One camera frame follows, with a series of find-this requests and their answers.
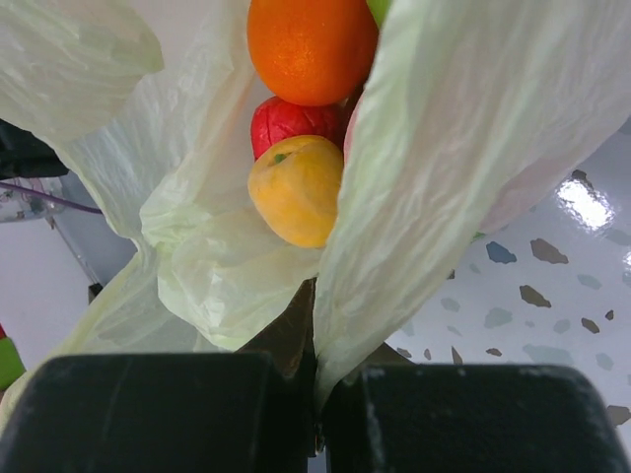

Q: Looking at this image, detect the red fake pepper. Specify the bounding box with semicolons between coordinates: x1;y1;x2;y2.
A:
0;327;26;392

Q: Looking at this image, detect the yellow orange fake mango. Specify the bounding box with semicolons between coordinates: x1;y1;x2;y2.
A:
247;135;344;248

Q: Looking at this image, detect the bright green fake apple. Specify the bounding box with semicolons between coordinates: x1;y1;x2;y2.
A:
366;0;392;29

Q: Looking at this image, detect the pale green avocado-print plastic bag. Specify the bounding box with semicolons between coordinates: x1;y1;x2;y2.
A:
1;1;630;402

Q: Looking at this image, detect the red wrinkled fake fruit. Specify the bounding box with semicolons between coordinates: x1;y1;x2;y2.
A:
250;95;359;161

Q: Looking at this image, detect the orange fake orange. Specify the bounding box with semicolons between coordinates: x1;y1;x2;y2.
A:
246;0;379;106

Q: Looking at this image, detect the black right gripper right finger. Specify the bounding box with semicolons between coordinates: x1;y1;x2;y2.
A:
322;347;630;472

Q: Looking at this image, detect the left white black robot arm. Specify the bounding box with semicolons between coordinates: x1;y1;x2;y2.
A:
0;120;69;180

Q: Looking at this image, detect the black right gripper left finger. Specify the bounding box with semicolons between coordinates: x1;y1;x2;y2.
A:
1;280;317;472

